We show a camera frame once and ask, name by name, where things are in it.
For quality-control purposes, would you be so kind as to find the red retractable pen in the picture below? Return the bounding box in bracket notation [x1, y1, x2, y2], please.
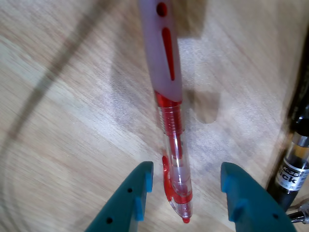
[137, 0, 194, 224]

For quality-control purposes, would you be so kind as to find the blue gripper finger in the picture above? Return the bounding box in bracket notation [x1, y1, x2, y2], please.
[84, 161, 154, 232]
[220, 161, 299, 232]

